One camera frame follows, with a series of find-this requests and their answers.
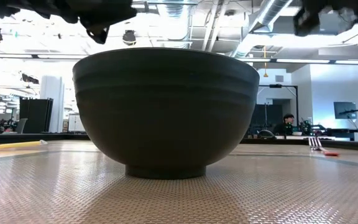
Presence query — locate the yellow straw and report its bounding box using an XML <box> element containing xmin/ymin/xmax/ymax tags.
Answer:
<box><xmin>0</xmin><ymin>139</ymin><xmax>48</xmax><ymax>152</ymax></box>

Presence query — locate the black monitor on arm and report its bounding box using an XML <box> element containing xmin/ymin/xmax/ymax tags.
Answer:
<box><xmin>333</xmin><ymin>101</ymin><xmax>358</xmax><ymax>120</ymax></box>

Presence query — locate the long ceiling light strip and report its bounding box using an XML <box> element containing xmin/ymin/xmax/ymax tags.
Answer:
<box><xmin>234</xmin><ymin>57</ymin><xmax>358</xmax><ymax>65</ymax></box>
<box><xmin>0</xmin><ymin>53</ymin><xmax>88</xmax><ymax>60</ymax></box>

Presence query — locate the green and black robot device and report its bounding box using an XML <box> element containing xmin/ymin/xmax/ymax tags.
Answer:
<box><xmin>299</xmin><ymin>119</ymin><xmax>326</xmax><ymax>136</ymax></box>

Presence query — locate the person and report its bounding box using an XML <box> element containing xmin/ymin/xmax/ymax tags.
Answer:
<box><xmin>273</xmin><ymin>113</ymin><xmax>296</xmax><ymax>136</ymax></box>

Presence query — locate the white cabinet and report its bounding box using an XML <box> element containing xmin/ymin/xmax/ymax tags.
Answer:
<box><xmin>68</xmin><ymin>113</ymin><xmax>86</xmax><ymax>133</ymax></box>

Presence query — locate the large dark ceramic bowl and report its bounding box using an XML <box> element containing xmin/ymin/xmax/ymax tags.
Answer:
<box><xmin>72</xmin><ymin>47</ymin><xmax>260</xmax><ymax>180</ymax></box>

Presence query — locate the black partition cabinet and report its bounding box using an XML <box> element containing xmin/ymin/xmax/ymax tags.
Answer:
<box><xmin>19</xmin><ymin>96</ymin><xmax>54</xmax><ymax>134</ymax></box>

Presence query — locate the grey chair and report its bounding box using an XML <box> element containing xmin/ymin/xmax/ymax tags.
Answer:
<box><xmin>14</xmin><ymin>118</ymin><xmax>29</xmax><ymax>135</ymax></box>

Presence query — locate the woven silicone table mat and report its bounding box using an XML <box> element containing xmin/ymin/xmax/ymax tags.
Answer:
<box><xmin>0</xmin><ymin>150</ymin><xmax>358</xmax><ymax>224</ymax></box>

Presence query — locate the silver ventilation duct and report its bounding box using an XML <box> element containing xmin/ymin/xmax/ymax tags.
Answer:
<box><xmin>257</xmin><ymin>0</ymin><xmax>293</xmax><ymax>26</ymax></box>

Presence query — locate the yellow hanging cord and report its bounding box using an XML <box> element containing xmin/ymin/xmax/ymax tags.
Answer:
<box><xmin>262</xmin><ymin>45</ymin><xmax>269</xmax><ymax>78</ymax></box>

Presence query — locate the fork with red handle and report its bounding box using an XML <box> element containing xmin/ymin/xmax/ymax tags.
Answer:
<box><xmin>308</xmin><ymin>136</ymin><xmax>340</xmax><ymax>157</ymax></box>

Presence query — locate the black table frame rail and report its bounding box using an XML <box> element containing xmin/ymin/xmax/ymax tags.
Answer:
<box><xmin>0</xmin><ymin>132</ymin><xmax>358</xmax><ymax>153</ymax></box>

